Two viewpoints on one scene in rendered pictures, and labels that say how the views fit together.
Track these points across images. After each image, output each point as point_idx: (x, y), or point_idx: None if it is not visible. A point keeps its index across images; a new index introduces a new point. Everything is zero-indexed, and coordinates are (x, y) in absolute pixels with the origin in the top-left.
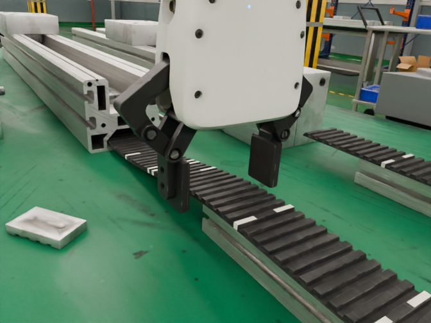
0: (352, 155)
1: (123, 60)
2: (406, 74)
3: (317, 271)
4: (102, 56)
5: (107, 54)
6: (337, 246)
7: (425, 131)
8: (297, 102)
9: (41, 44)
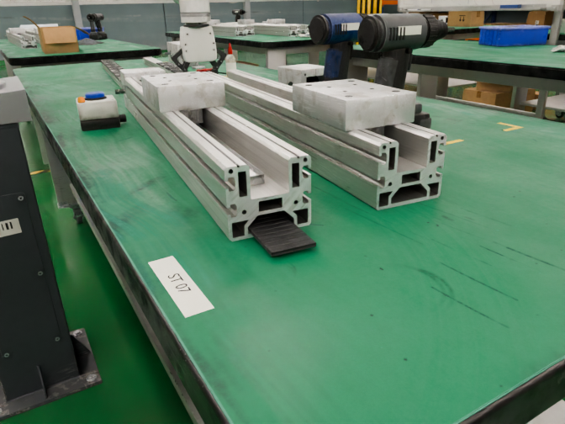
0: (124, 103)
1: (217, 77)
2: (14, 88)
3: None
4: (229, 79)
5: (226, 81)
6: None
7: (44, 111)
8: (182, 57)
9: (282, 87)
